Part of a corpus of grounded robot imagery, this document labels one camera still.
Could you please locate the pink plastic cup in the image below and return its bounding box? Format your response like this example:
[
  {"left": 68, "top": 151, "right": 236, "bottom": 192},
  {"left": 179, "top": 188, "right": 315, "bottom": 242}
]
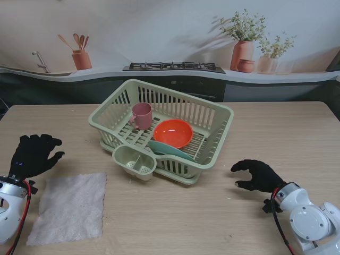
[{"left": 129, "top": 103, "right": 154, "bottom": 131}]

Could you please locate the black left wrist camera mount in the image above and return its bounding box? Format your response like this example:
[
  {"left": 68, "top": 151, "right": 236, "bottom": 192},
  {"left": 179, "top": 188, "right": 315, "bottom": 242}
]
[{"left": 26, "top": 180, "right": 38, "bottom": 196}]

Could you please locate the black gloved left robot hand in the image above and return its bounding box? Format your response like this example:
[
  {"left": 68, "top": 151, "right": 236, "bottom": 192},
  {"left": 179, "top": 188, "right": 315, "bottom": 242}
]
[{"left": 7, "top": 134, "right": 66, "bottom": 182}]

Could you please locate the printed kitchen backdrop banner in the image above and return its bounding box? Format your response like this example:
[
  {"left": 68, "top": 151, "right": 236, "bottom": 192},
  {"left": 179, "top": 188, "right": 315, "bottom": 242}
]
[{"left": 0, "top": 0, "right": 340, "bottom": 106}]

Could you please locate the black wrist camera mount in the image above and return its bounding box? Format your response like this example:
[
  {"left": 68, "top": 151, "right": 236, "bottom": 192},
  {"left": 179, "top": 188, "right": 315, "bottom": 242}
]
[
  {"left": 262, "top": 198, "right": 282, "bottom": 214},
  {"left": 26, "top": 180, "right": 38, "bottom": 196}
]

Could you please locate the orange plastic bowl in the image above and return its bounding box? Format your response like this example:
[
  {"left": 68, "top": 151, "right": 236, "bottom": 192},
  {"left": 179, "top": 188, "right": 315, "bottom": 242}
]
[{"left": 153, "top": 118, "right": 194, "bottom": 149}]

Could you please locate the pale green cutlery holder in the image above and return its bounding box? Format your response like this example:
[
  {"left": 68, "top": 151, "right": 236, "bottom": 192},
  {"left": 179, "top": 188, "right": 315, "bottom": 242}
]
[{"left": 112, "top": 144, "right": 157, "bottom": 182}]

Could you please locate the teal plate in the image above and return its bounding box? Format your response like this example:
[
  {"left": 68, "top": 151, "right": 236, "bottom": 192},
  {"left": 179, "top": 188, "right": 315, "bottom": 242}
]
[{"left": 148, "top": 140, "right": 197, "bottom": 163}]

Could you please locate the pale green plastic dish rack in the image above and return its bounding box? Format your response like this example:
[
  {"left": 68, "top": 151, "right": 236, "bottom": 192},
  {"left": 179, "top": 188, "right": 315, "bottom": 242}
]
[{"left": 88, "top": 79, "right": 235, "bottom": 171}]

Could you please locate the red left arm cable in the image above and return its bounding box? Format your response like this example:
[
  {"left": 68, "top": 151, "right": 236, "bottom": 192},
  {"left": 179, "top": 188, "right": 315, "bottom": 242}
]
[{"left": 5, "top": 180, "right": 32, "bottom": 255}]

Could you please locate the grey cleaning cloth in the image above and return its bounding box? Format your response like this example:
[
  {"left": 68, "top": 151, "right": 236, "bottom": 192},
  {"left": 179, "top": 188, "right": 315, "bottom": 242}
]
[{"left": 25, "top": 172, "right": 108, "bottom": 247}]

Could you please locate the red black right arm cable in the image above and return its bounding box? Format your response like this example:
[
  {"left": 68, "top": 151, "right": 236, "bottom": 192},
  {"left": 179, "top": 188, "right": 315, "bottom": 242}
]
[{"left": 269, "top": 188, "right": 297, "bottom": 255}]

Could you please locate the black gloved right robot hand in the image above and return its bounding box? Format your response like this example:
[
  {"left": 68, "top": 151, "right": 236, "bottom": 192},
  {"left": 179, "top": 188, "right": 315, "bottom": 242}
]
[{"left": 229, "top": 159, "right": 287, "bottom": 194}]

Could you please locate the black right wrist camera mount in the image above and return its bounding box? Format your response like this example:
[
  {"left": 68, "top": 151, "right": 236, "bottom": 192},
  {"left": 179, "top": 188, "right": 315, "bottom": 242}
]
[{"left": 262, "top": 198, "right": 282, "bottom": 214}]

